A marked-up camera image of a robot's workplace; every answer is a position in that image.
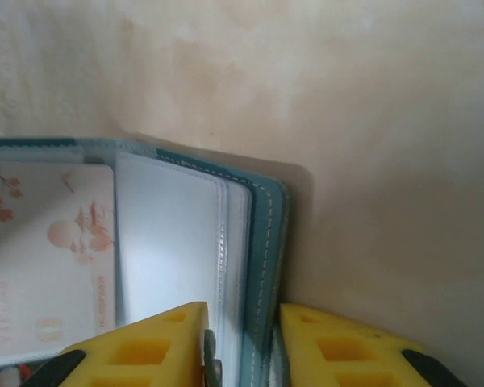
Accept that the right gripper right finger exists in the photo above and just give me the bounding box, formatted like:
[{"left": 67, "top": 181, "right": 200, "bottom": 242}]
[{"left": 280, "top": 302, "right": 444, "bottom": 387}]

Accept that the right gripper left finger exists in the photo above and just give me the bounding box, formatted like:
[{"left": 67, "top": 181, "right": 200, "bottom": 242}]
[{"left": 31, "top": 300, "right": 209, "bottom": 387}]

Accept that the teal card holder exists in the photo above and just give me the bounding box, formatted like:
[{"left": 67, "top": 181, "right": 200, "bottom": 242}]
[{"left": 0, "top": 136, "right": 291, "bottom": 387}]

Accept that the pink blossom card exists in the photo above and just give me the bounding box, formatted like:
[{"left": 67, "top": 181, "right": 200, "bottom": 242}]
[{"left": 0, "top": 160, "right": 116, "bottom": 360}]

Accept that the white red card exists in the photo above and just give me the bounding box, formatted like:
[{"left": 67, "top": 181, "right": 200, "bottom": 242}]
[{"left": 0, "top": 358, "right": 44, "bottom": 387}]

